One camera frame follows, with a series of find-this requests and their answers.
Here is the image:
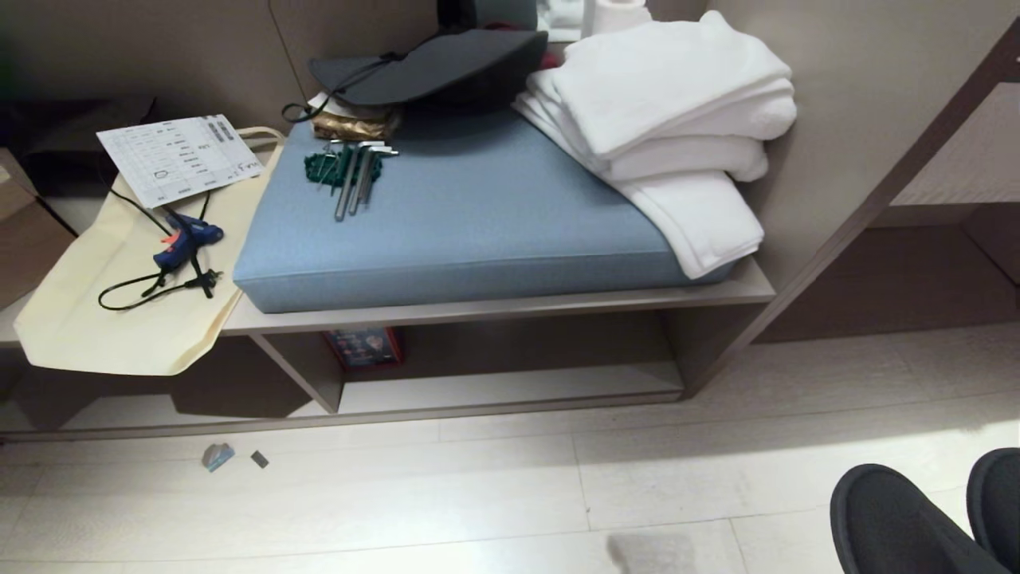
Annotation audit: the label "wooden shoe shelf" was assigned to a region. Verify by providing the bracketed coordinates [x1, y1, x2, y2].
[0, 191, 777, 442]

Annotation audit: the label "blue seat cushion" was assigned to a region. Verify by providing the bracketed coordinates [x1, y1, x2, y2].
[233, 106, 736, 314]

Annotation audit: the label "red box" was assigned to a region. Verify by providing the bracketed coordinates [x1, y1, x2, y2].
[323, 327, 405, 371]

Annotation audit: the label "hex key set green holder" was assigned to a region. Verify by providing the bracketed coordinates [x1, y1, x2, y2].
[304, 140, 400, 222]

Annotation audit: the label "folded white towel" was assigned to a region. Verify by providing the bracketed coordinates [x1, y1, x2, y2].
[539, 10, 798, 160]
[512, 70, 770, 281]

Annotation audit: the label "gold foil packet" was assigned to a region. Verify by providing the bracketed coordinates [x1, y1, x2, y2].
[310, 105, 402, 143]

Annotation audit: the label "black fabric bag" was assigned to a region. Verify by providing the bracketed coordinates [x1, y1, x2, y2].
[281, 29, 550, 124]

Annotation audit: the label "white paper roll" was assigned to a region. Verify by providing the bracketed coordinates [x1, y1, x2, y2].
[582, 0, 653, 38]

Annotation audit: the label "printed paper sheet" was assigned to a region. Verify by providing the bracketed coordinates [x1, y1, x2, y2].
[96, 115, 264, 210]

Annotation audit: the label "blue hot glue gun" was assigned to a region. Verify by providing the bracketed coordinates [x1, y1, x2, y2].
[98, 188, 224, 312]

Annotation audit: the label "cream tote bag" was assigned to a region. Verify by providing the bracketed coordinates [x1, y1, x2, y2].
[14, 126, 286, 377]

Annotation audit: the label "black slipper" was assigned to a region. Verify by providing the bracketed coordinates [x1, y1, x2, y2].
[967, 447, 1020, 572]
[830, 464, 1010, 574]

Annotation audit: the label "wooden wardrobe frame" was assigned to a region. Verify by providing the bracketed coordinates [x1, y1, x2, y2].
[684, 16, 1020, 399]

